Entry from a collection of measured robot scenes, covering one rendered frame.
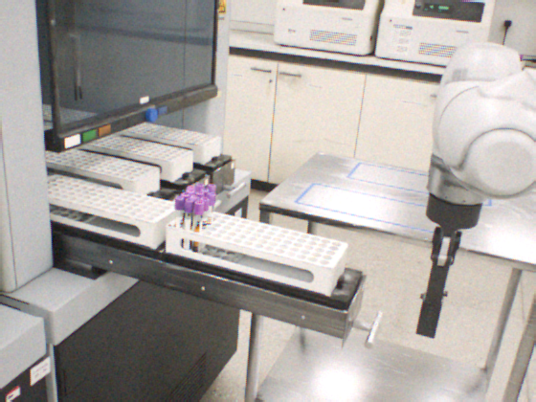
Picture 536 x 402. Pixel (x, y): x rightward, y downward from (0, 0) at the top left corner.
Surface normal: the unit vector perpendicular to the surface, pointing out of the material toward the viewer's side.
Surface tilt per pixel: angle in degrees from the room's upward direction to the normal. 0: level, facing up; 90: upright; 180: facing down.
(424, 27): 90
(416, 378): 0
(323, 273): 90
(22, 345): 90
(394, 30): 90
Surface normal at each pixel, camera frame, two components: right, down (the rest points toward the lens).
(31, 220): 0.93, 0.21
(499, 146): -0.30, 0.48
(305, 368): 0.08, -0.92
